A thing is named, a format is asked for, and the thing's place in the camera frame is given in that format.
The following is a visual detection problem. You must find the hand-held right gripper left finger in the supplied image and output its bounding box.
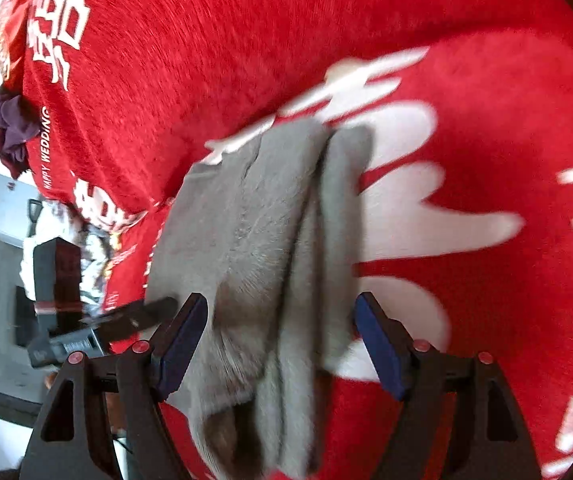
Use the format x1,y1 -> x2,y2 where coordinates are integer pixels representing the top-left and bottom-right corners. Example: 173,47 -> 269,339
19,292 -> 208,480

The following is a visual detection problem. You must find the red printed blanket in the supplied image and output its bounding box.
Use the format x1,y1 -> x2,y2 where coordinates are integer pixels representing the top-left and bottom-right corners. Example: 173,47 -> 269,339
0,0 -> 573,480

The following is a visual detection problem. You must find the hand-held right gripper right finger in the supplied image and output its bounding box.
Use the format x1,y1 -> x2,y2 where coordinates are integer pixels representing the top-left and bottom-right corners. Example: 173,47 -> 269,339
353,291 -> 543,480

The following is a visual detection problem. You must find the purple clothes pile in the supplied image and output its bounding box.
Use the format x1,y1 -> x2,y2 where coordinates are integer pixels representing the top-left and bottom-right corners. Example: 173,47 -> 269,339
0,84 -> 42,180

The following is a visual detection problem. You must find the dark flat object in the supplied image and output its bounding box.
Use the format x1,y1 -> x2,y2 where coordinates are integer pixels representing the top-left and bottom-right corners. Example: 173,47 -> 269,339
0,391 -> 43,429

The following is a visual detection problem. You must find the white cabinet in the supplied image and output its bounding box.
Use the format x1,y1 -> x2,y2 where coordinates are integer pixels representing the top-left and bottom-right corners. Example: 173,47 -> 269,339
0,172 -> 37,248

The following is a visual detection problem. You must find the patterned bed sheet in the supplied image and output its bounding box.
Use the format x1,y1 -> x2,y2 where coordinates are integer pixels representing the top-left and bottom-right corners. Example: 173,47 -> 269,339
41,199 -> 140,318

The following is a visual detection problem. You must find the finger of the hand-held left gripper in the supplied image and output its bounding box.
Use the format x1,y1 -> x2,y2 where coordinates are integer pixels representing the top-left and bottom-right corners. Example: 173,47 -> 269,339
80,296 -> 178,343

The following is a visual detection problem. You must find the grey sweater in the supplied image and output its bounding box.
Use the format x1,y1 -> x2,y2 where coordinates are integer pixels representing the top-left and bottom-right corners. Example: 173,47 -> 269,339
144,117 -> 374,480

